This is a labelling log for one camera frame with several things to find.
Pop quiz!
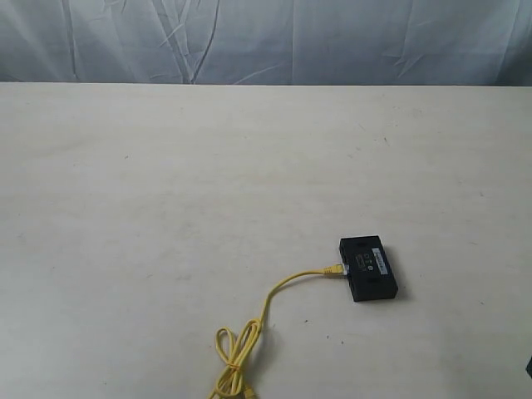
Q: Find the grey backdrop cloth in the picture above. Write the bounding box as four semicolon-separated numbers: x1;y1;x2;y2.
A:
1;1;531;86

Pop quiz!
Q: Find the black network switch box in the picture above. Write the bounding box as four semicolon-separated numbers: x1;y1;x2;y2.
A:
338;235;410;303

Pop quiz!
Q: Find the yellow ethernet cable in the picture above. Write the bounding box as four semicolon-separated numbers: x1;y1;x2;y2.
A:
206;262;350;399

